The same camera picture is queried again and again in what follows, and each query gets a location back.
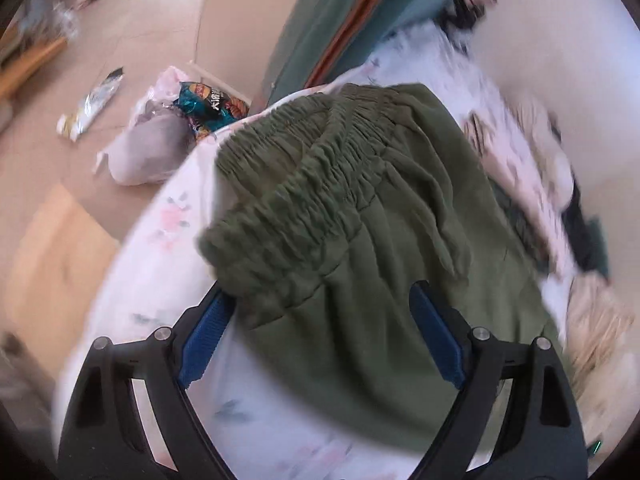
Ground beige cardboard box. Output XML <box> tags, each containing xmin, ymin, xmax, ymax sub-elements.
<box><xmin>190</xmin><ymin>0</ymin><xmax>326</xmax><ymax>113</ymax></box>

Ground olive green pants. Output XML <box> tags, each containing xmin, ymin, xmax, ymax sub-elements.
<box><xmin>197</xmin><ymin>82</ymin><xmax>563</xmax><ymax>453</ymax></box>

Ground dark clothes pile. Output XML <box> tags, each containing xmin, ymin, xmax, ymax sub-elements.
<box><xmin>560</xmin><ymin>180</ymin><xmax>611</xmax><ymax>281</ymax></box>

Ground silver foil wrapper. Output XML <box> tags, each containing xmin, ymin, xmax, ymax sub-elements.
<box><xmin>56</xmin><ymin>66</ymin><xmax>126</xmax><ymax>142</ymax></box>

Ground wooden plank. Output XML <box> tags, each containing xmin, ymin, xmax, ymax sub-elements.
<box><xmin>0</xmin><ymin>37</ymin><xmax>68</xmax><ymax>101</ymax></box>

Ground flat cardboard sheet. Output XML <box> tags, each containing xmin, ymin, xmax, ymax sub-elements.
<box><xmin>7</xmin><ymin>182</ymin><xmax>121</xmax><ymax>376</ymax></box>

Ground teal padded bed frame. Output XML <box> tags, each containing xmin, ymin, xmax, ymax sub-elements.
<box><xmin>262</xmin><ymin>0</ymin><xmax>471</xmax><ymax>111</ymax></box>

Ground clear plastic bag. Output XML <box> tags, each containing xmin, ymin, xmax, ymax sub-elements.
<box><xmin>15</xmin><ymin>0</ymin><xmax>81</xmax><ymax>41</ymax></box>

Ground cream blanket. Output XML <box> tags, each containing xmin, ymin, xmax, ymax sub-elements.
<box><xmin>565</xmin><ymin>270</ymin><xmax>636</xmax><ymax>401</ymax></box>

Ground white plastic bag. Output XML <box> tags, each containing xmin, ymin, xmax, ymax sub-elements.
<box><xmin>95</xmin><ymin>66</ymin><xmax>251</xmax><ymax>187</ymax></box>

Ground white floral bed sheet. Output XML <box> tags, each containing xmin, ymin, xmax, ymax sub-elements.
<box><xmin>52</xmin><ymin>25</ymin><xmax>601</xmax><ymax>480</ymax></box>

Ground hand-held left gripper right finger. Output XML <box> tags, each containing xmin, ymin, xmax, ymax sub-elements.
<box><xmin>408</xmin><ymin>280</ymin><xmax>588</xmax><ymax>480</ymax></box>

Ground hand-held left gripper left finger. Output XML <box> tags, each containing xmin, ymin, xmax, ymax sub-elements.
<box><xmin>56</xmin><ymin>280</ymin><xmax>238</xmax><ymax>480</ymax></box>

